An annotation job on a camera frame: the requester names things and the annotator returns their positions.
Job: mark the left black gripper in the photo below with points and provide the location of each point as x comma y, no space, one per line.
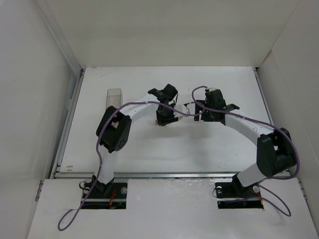
165,117

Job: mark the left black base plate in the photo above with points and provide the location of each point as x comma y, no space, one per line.
113,197

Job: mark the white front cover board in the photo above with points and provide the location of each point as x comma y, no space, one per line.
172,209

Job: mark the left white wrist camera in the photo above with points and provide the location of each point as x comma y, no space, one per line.
185,108

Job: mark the clear plastic box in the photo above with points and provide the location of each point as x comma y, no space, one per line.
114,98

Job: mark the long rectangular wood block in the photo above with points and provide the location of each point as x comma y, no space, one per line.
155,122

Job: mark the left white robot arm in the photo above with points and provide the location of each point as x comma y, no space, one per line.
114,128

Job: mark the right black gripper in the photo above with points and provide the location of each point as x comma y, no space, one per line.
202,114

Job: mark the aluminium front rail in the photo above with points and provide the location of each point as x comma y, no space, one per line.
73,175

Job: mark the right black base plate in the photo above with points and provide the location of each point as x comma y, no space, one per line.
231,198

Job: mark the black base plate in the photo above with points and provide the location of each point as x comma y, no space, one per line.
113,197
231,198

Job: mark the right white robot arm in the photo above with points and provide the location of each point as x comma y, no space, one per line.
275,149

